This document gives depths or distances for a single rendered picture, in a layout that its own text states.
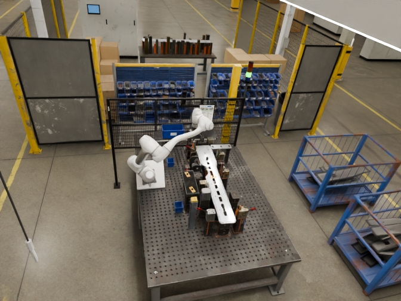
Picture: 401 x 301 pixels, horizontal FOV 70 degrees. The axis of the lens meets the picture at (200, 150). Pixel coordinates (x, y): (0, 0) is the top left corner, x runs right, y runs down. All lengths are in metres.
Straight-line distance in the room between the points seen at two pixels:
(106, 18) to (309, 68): 6.13
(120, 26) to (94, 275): 7.46
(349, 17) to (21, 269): 4.08
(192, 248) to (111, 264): 1.19
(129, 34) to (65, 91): 4.96
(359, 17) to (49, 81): 4.84
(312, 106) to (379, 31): 6.00
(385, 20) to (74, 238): 4.11
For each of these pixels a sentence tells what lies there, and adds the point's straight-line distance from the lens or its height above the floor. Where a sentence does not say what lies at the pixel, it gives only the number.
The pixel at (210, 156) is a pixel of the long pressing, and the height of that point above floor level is 1.00.
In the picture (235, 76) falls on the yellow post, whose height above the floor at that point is 1.86.
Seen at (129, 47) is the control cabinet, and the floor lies 0.37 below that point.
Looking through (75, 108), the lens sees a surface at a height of 0.85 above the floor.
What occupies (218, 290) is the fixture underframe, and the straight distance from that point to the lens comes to 3.54.
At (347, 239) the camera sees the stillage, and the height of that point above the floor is 0.16.
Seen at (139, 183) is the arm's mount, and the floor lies 0.77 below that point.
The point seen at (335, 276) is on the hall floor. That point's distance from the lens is 4.41.
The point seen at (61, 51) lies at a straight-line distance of 4.95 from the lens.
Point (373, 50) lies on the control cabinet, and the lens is 13.74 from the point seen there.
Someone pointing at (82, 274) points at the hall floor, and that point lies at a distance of 3.98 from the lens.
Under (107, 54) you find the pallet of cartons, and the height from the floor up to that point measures 0.87.
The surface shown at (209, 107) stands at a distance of 4.15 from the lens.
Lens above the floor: 3.32
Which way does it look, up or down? 36 degrees down
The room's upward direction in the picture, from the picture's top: 7 degrees clockwise
